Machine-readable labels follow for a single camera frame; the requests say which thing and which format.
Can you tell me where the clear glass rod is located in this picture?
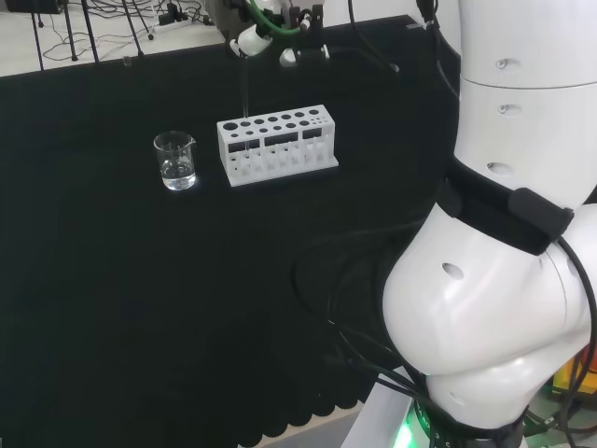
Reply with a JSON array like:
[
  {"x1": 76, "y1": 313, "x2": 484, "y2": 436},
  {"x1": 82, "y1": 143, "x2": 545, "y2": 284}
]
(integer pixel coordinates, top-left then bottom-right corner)
[{"x1": 240, "y1": 53, "x2": 251, "y2": 158}]

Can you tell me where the black floor cable tangle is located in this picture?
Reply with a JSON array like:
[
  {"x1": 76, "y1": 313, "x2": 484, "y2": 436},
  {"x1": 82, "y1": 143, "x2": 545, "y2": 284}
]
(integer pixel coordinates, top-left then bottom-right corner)
[{"x1": 41, "y1": 0, "x2": 211, "y2": 62}]

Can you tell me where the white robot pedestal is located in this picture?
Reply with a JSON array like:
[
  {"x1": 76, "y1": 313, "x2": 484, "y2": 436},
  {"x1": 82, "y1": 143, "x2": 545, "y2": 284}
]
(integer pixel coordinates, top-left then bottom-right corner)
[{"x1": 344, "y1": 366, "x2": 430, "y2": 448}]

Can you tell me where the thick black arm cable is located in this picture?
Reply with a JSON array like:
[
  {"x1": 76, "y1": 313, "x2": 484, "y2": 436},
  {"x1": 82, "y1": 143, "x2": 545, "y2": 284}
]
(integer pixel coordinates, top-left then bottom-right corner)
[{"x1": 414, "y1": 0, "x2": 464, "y2": 102}]

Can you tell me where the black tripod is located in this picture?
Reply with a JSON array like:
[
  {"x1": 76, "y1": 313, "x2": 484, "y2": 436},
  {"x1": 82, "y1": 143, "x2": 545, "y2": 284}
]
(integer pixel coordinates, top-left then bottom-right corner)
[
  {"x1": 27, "y1": 0, "x2": 102, "y2": 72},
  {"x1": 118, "y1": 0, "x2": 155, "y2": 60}
]

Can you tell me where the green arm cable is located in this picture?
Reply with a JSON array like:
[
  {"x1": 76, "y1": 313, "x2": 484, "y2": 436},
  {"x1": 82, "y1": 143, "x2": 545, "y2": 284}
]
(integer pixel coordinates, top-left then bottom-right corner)
[{"x1": 244, "y1": 0, "x2": 304, "y2": 37}]

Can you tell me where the black power adapter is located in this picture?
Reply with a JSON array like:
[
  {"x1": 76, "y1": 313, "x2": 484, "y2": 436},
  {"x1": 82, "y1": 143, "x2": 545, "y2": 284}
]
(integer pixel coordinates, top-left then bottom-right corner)
[{"x1": 160, "y1": 3, "x2": 190, "y2": 25}]

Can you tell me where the white power strip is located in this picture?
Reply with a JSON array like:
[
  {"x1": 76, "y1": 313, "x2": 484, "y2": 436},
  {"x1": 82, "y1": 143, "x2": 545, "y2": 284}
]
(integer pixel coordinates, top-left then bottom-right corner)
[{"x1": 151, "y1": 16, "x2": 192, "y2": 34}]

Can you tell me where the grey box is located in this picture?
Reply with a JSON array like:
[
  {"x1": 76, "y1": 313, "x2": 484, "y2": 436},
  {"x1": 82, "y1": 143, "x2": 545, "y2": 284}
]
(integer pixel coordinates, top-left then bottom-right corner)
[{"x1": 204, "y1": 0, "x2": 243, "y2": 46}]

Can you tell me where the black bench cloth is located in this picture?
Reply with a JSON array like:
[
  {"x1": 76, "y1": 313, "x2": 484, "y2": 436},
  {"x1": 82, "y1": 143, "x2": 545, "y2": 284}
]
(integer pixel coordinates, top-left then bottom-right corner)
[{"x1": 0, "y1": 13, "x2": 463, "y2": 448}]

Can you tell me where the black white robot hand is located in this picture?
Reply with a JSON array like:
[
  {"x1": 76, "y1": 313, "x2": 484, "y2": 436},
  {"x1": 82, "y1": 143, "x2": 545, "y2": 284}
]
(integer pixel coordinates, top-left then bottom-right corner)
[{"x1": 228, "y1": 0, "x2": 332, "y2": 67}]

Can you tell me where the thin black cable bundle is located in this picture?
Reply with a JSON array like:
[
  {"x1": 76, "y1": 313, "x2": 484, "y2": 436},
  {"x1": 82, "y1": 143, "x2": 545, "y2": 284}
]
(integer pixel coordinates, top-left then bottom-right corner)
[{"x1": 291, "y1": 223, "x2": 449, "y2": 421}]

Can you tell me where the black computer tower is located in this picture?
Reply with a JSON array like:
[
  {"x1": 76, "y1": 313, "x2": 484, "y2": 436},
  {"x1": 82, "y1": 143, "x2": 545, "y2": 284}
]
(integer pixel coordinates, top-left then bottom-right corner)
[{"x1": 7, "y1": 0, "x2": 64, "y2": 14}]

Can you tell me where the clear glass beaker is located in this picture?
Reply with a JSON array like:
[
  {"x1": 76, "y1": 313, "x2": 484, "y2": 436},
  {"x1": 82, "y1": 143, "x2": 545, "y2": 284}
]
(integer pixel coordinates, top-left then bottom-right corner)
[{"x1": 153, "y1": 131, "x2": 199, "y2": 191}]

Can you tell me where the yellow stop button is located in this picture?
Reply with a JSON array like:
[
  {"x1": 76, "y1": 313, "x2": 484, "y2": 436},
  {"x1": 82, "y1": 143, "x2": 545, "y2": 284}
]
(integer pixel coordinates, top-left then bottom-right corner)
[{"x1": 552, "y1": 343, "x2": 597, "y2": 398}]

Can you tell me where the white test tube rack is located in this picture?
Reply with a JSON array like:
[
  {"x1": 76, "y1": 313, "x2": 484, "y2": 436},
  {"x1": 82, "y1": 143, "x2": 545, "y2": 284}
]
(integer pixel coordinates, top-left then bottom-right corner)
[{"x1": 215, "y1": 104, "x2": 340, "y2": 189}]

